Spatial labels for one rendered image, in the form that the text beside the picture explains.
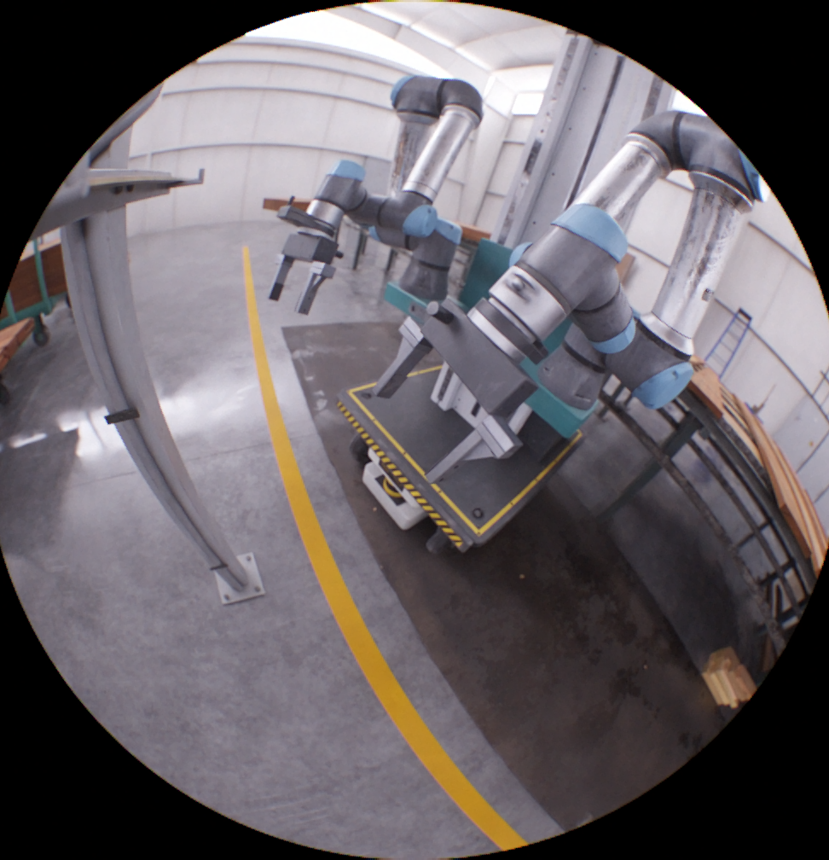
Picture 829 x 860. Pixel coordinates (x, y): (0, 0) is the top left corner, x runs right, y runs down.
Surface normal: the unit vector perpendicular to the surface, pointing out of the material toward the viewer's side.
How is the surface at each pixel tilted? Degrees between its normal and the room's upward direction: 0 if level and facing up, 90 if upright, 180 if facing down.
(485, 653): 0
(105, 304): 90
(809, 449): 90
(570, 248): 71
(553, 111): 90
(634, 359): 98
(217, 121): 90
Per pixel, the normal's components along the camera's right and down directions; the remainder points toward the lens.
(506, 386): -0.62, -0.04
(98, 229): 0.48, 0.69
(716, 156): -0.92, 0.22
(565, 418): -0.73, 0.31
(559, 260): -0.40, 0.23
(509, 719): 0.26, -0.70
